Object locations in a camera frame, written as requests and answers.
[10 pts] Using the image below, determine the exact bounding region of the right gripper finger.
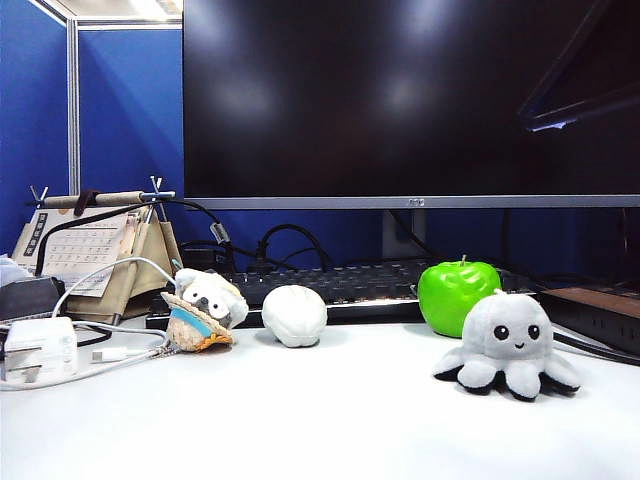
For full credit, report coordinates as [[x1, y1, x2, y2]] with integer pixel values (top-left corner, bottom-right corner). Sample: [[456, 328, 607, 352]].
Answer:
[[516, 0, 640, 134]]

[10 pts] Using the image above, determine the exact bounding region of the grey and black octopus plush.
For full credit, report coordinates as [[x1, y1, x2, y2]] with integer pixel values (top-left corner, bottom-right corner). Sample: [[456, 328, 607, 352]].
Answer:
[[432, 288, 583, 403]]

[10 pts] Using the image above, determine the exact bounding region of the black power strip wooden top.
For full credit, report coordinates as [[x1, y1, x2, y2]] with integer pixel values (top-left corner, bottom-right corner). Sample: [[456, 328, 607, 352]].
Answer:
[[539, 282, 640, 356]]

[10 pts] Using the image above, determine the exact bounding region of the large black monitor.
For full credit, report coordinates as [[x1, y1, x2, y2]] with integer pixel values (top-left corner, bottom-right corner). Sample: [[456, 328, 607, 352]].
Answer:
[[182, 0, 640, 210]]

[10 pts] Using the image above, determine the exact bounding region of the grey monitor stand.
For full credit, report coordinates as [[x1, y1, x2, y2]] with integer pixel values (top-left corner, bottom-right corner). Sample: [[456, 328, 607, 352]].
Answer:
[[382, 208, 428, 260]]

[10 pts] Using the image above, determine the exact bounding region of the green apple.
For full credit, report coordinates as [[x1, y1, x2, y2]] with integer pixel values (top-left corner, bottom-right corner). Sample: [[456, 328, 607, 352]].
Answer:
[[417, 253, 504, 339]]

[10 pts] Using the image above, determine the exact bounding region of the black keyboard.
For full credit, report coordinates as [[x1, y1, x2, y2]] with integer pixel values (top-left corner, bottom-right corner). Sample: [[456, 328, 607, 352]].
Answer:
[[145, 257, 540, 330]]

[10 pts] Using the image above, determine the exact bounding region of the white brain-shaped squeeze toy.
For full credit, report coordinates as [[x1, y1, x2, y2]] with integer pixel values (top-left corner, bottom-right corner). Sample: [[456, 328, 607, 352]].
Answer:
[[261, 284, 329, 348]]

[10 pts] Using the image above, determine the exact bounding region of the small black hub box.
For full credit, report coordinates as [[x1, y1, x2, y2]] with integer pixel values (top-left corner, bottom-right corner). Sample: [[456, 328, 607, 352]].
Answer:
[[179, 241, 236, 274]]

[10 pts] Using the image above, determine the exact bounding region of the white plush with straw hat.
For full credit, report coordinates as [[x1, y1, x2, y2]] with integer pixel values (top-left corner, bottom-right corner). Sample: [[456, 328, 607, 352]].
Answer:
[[159, 267, 250, 354]]

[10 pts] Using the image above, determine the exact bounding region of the beige tent desk calendar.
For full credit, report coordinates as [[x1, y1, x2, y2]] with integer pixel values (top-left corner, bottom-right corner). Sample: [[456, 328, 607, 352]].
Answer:
[[10, 175, 185, 325]]

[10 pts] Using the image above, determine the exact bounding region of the dark flat box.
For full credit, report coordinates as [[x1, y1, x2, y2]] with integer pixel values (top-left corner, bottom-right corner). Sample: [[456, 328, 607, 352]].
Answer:
[[0, 277, 67, 322]]

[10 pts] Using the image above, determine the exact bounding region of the white power adapter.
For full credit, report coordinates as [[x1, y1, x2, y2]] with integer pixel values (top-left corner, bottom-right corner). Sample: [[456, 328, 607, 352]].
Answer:
[[2, 316, 80, 385]]

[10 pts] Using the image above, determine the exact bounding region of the white tissue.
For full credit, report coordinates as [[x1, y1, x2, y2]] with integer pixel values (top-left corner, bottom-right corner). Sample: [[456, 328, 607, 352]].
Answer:
[[0, 253, 32, 289]]

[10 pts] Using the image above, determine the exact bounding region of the thick black power strip cable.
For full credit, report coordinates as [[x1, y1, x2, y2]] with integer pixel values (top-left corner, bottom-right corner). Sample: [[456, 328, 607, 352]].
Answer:
[[551, 328, 640, 367]]

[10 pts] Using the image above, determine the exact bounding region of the black looped cable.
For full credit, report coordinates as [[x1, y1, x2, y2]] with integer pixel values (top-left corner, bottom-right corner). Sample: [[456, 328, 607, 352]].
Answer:
[[247, 223, 334, 274]]

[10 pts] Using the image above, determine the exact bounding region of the black cable with ferrite bead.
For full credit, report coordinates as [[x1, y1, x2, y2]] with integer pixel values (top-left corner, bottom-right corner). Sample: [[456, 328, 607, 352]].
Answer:
[[34, 197, 239, 276]]

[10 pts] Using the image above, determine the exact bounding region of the aluminium partition post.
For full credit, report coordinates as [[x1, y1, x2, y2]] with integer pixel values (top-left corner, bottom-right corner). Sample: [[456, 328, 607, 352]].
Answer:
[[66, 18, 82, 196]]

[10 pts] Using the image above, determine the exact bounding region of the white charging cable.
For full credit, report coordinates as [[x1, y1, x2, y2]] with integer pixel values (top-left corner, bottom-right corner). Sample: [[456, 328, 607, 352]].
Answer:
[[0, 256, 186, 392]]

